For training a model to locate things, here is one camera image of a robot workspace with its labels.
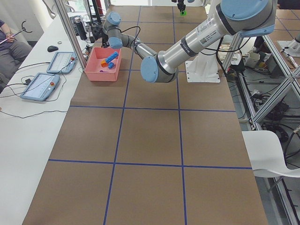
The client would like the black computer mouse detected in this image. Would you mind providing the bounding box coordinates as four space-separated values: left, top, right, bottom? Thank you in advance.
47 45 59 53

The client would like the orange toy block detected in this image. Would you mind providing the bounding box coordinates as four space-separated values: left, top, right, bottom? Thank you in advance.
101 60 108 67

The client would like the near teach pendant tablet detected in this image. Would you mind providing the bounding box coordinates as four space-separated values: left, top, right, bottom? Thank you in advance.
20 73 60 101

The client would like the seated person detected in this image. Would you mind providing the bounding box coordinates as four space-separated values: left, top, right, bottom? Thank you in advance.
0 20 32 90

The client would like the teach pendant tablet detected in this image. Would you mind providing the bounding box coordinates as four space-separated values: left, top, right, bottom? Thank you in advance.
20 73 60 101
46 52 77 74

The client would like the small blue toy block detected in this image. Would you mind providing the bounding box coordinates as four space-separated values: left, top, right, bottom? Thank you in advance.
108 62 115 69

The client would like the aluminium frame post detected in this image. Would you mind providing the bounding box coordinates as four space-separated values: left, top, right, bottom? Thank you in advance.
53 0 87 71

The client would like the green toy block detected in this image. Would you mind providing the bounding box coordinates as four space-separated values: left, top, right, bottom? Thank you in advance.
180 11 187 16

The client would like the white pedestal column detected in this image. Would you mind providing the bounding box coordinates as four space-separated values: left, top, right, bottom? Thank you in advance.
184 0 225 84

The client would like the long blue toy block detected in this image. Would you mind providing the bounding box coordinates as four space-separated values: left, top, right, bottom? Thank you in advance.
105 52 119 63

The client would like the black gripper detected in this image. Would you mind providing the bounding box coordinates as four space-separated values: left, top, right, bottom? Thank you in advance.
101 34 110 47

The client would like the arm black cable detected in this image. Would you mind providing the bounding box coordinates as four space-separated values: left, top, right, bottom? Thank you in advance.
118 26 141 45

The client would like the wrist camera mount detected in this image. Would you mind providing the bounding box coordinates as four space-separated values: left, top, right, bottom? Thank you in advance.
91 25 103 41

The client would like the far teach pendant tablet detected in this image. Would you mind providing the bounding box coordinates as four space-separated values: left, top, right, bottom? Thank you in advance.
46 52 77 74

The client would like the white chair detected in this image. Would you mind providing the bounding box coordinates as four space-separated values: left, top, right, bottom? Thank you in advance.
242 130 300 178

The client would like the black water bottle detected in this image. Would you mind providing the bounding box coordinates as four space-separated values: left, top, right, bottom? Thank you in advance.
74 16 87 40

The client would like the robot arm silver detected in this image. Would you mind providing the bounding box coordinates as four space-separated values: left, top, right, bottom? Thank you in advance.
103 0 277 83

